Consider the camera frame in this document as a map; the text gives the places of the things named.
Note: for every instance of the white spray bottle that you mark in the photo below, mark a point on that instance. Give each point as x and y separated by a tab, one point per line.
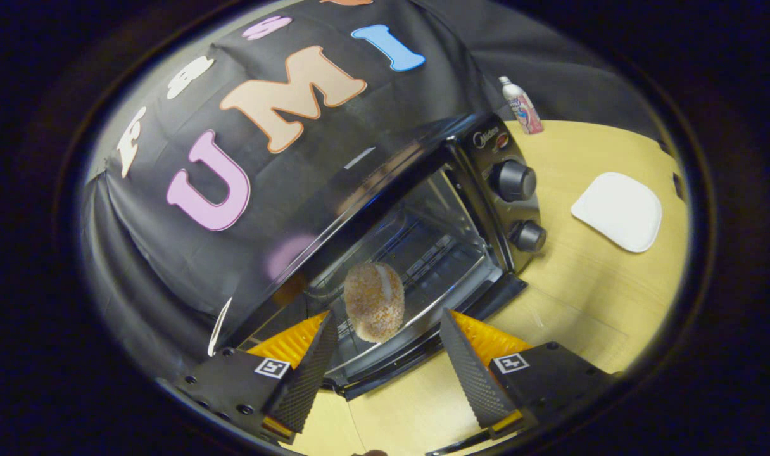
524	111

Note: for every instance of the black toaster oven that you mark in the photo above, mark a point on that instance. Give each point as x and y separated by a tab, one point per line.
486	164

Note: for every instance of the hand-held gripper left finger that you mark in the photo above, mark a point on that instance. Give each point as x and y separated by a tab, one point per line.
306	373

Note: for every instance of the black backdrop cloth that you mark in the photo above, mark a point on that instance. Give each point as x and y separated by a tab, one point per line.
157	266

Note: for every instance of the white plate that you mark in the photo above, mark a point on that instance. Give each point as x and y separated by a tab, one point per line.
619	212

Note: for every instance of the sugared bread bun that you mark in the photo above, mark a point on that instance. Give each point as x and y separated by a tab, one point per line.
375	304

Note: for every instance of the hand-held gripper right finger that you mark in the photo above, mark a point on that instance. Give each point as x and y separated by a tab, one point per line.
470	373

